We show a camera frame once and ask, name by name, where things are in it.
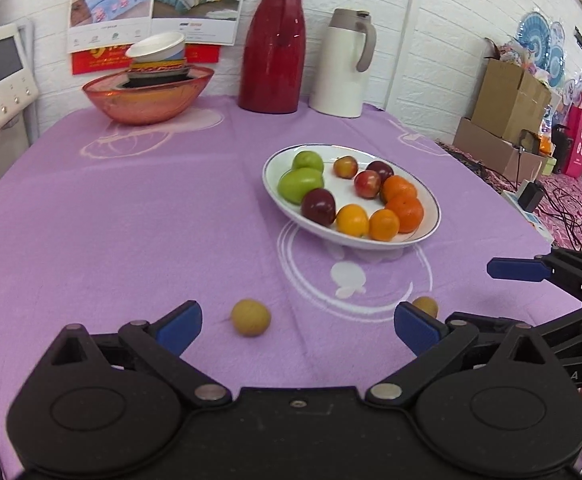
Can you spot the white wall pipe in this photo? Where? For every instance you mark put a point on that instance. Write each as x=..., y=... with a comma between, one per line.
x=411, y=25

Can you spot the red thermos jug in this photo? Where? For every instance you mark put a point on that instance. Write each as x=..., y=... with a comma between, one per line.
x=271, y=55

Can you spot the dark patterned bowl stack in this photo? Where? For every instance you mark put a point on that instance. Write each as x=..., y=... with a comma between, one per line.
x=158, y=74

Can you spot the orange glass bowl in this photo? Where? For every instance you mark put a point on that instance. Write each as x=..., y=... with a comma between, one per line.
x=141, y=108

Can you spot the round green apple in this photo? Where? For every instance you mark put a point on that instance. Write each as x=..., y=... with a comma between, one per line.
x=308, y=160

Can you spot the white water dispenser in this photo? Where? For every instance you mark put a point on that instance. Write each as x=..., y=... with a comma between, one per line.
x=1, y=90

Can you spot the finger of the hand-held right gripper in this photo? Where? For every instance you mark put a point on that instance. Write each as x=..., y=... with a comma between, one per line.
x=516, y=268
x=486, y=321

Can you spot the pink paper bag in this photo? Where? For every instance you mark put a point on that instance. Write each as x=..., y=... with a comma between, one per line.
x=581, y=140

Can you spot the blue decorative wall plate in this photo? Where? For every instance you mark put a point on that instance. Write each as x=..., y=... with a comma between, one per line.
x=557, y=55
x=535, y=35

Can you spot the white and blue bowl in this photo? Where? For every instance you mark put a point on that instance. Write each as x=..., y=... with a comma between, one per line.
x=156, y=47

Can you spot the oval green fruit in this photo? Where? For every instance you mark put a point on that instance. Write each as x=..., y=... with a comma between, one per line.
x=298, y=185

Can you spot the small red apple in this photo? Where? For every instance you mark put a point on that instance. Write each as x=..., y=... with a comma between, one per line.
x=367, y=183

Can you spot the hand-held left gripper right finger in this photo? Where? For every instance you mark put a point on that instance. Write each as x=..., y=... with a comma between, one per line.
x=416, y=330

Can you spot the white thermos jug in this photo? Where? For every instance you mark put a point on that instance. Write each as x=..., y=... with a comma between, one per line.
x=338, y=70

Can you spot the black power adapter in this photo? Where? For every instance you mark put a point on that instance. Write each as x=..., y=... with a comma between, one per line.
x=531, y=196

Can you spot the white power strip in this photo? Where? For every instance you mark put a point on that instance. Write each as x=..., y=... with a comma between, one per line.
x=533, y=220

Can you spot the small yellow-brown fruit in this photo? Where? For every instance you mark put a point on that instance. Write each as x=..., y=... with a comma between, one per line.
x=251, y=317

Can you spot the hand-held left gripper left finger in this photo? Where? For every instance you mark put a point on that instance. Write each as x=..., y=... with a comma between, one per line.
x=183, y=327

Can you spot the colourful wrapped bundle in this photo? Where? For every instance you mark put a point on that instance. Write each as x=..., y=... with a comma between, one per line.
x=511, y=55

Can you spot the small red-green fruit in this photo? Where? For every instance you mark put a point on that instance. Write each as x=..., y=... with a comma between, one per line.
x=346, y=166

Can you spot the oranges in box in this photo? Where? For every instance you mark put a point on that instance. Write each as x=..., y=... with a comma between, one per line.
x=546, y=146

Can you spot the white plate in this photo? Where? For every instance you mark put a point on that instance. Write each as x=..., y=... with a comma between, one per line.
x=311, y=230

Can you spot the large orange mandarin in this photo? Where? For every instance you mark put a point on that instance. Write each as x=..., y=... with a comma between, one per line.
x=400, y=187
x=407, y=214

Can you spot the small orange citrus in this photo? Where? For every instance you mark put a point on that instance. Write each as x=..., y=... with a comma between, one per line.
x=384, y=225

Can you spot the small olive-brown fruit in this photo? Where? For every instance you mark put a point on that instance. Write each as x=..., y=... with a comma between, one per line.
x=427, y=305

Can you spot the cardboard box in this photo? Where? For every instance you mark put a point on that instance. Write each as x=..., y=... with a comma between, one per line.
x=486, y=147
x=506, y=95

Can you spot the dark red plum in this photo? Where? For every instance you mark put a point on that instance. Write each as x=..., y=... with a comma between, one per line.
x=382, y=170
x=318, y=206

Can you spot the small yellow-orange citrus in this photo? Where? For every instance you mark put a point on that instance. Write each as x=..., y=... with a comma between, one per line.
x=352, y=220

